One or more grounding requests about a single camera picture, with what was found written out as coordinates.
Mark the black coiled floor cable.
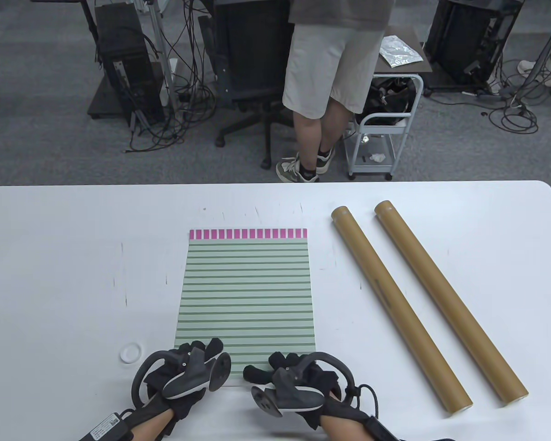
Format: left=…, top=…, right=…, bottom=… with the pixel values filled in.
left=480, top=55, right=540, bottom=135

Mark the grey labelled left wrist pack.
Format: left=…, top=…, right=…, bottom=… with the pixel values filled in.
left=78, top=413, right=134, bottom=441

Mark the white metal utility cart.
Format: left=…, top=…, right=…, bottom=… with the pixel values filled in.
left=344, top=73, right=424, bottom=181

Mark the white plastic tube cap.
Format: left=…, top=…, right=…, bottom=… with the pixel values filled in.
left=120, top=343, right=143, bottom=365

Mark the black right wrist pack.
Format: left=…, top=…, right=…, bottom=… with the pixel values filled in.
left=365, top=416, right=402, bottom=441

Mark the black cable bundle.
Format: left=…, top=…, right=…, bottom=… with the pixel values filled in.
left=122, top=0, right=216, bottom=153

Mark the person's left hand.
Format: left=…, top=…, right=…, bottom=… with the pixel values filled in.
left=145, top=338, right=224, bottom=435

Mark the person's right hand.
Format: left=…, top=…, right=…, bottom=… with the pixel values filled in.
left=243, top=351, right=370, bottom=430

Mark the black computer rack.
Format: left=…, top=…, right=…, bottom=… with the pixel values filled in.
left=425, top=0, right=524, bottom=90

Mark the small brown top side table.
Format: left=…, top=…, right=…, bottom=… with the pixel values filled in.
left=374, top=25, right=433, bottom=74

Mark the green striped mouse pad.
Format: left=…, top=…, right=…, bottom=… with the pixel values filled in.
left=174, top=228, right=318, bottom=389

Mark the black grey hand controller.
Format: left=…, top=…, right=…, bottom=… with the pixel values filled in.
left=251, top=351, right=355, bottom=418
left=131, top=348, right=232, bottom=406

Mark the black computer tower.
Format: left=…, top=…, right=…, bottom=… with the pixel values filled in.
left=87, top=4, right=167, bottom=128

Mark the person's left forearm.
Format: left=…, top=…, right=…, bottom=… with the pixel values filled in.
left=131, top=409, right=175, bottom=441

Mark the black headset gear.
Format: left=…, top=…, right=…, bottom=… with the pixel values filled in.
left=363, top=77, right=416, bottom=125

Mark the black right glove cable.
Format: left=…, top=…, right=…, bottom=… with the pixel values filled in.
left=349, top=384, right=378, bottom=418

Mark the brown cardboard mailing tube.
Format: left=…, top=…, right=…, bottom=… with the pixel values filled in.
left=331, top=206, right=473, bottom=416
left=374, top=200, right=529, bottom=408

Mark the crumpled silver foil bag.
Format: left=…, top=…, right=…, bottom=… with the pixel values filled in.
left=379, top=35, right=424, bottom=68

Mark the black mesh office chair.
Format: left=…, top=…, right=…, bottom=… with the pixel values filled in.
left=198, top=0, right=299, bottom=170

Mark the person's right forearm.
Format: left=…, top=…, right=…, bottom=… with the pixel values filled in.
left=321, top=413, right=377, bottom=441

